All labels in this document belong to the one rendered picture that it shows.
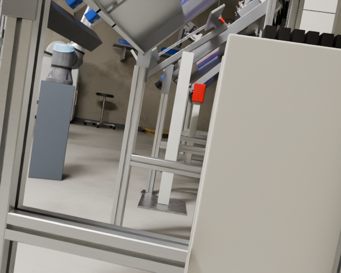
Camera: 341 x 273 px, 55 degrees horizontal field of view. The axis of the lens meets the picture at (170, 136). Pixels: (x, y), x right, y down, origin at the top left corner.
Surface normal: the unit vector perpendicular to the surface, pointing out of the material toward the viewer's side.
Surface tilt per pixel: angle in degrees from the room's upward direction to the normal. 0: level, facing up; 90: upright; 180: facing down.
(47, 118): 90
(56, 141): 90
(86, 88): 90
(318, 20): 90
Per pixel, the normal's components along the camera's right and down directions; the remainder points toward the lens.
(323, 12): -0.12, 0.06
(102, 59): 0.27, 0.12
